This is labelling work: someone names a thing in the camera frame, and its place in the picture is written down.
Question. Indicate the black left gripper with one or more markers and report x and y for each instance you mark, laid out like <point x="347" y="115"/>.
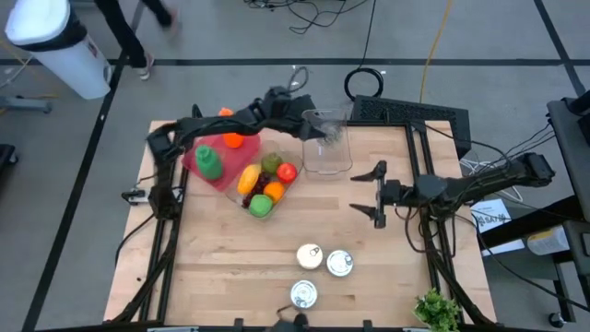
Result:
<point x="302" y="126"/>

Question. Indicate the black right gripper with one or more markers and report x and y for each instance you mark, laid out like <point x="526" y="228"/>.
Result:
<point x="396" y="193"/>

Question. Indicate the clear plastic bin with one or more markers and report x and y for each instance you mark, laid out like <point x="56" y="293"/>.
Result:
<point x="269" y="146"/>
<point x="327" y="163"/>

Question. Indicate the red tomato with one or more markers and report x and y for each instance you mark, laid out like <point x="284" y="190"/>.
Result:
<point x="287" y="173"/>

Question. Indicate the orange fruit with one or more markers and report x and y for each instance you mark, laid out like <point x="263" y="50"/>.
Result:
<point x="274" y="191"/>

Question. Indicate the purple grape bunch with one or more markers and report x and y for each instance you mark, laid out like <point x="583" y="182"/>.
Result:
<point x="263" y="181"/>

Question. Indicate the tuna can gold lid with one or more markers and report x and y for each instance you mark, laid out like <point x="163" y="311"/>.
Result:
<point x="310" y="257"/>

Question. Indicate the yellow mango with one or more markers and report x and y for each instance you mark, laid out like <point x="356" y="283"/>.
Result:
<point x="249" y="180"/>

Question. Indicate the orange squeeze bottle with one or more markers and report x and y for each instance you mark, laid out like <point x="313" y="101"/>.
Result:
<point x="233" y="140"/>

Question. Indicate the green apple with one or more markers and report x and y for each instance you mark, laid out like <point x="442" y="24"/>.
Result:
<point x="261" y="206"/>

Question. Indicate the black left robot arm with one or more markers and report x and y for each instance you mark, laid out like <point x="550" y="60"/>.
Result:
<point x="203" y="125"/>

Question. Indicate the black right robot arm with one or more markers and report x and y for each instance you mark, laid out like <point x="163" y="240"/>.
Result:
<point x="484" y="184"/>

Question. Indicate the green squeeze bottle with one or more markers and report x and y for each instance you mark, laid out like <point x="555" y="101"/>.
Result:
<point x="209" y="166"/>

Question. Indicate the printed paper sheet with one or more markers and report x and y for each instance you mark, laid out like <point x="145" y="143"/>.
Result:
<point x="491" y="216"/>

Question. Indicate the small green plant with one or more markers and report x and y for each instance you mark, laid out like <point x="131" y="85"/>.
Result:
<point x="435" y="311"/>

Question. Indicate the white plastic container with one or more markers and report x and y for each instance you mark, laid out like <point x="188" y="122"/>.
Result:
<point x="548" y="242"/>

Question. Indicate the black cart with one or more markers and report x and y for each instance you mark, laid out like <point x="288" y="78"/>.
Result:
<point x="569" y="138"/>

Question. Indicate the person's legs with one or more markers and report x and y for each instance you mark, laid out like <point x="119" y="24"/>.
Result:
<point x="124" y="37"/>

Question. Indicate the black caster wheel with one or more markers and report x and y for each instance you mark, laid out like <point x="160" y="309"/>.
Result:
<point x="556" y="320"/>

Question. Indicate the white trash bin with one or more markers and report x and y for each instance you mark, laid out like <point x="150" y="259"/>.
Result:
<point x="69" y="60"/>

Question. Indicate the grey metal stand leg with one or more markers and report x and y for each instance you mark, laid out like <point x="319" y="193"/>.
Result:
<point x="27" y="105"/>

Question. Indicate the black floor device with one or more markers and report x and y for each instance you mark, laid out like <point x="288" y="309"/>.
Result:
<point x="7" y="154"/>

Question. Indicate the black table frame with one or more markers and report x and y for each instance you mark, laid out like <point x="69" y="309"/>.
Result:
<point x="392" y="123"/>

